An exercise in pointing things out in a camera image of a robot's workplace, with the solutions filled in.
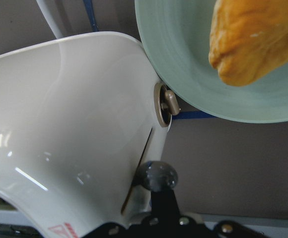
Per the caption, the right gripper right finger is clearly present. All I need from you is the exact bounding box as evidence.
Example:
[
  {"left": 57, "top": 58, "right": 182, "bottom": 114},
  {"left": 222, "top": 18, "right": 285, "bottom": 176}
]
[{"left": 213, "top": 220, "right": 268, "bottom": 238}]

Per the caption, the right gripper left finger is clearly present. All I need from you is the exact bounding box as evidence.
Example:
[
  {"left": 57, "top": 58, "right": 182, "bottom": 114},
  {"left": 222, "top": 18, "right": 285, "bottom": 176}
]
[{"left": 85, "top": 190, "right": 204, "bottom": 238}]

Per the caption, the white two-slot toaster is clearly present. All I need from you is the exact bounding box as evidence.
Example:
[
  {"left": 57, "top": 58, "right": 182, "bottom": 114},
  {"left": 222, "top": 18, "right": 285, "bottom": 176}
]
[{"left": 0, "top": 32, "right": 168, "bottom": 238}]

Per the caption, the green round plate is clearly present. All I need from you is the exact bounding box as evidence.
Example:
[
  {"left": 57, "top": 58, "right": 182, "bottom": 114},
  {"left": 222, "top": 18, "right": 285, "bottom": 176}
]
[{"left": 135, "top": 0, "right": 288, "bottom": 123}]

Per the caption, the triangular golden bread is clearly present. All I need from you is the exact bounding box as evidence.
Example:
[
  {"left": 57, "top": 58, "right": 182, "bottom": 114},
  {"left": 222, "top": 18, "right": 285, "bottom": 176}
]
[{"left": 209, "top": 0, "right": 288, "bottom": 86}]

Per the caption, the white power cord with plug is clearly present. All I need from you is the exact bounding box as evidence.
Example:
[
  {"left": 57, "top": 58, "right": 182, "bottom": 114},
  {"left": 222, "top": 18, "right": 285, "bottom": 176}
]
[{"left": 36, "top": 0, "right": 65, "bottom": 40}]

